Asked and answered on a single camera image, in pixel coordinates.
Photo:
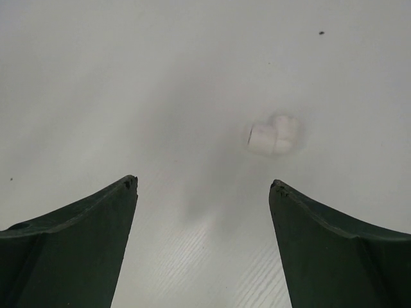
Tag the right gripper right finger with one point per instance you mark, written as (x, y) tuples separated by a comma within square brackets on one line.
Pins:
[(331, 259)]

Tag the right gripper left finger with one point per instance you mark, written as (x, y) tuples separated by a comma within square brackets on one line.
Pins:
[(72, 256)]

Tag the white elbow pipe fitting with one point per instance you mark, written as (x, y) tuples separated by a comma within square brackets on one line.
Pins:
[(276, 137)]

